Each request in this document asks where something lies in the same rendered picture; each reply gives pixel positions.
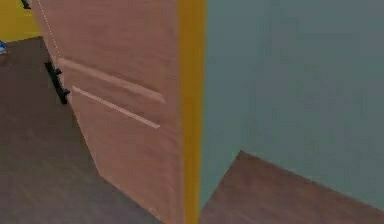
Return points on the light brown wooden room door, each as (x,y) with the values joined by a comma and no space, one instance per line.
(126,66)

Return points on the small blue object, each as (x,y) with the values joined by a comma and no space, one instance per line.
(2,47)

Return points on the black object on yellow wall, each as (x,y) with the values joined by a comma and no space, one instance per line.
(25,4)

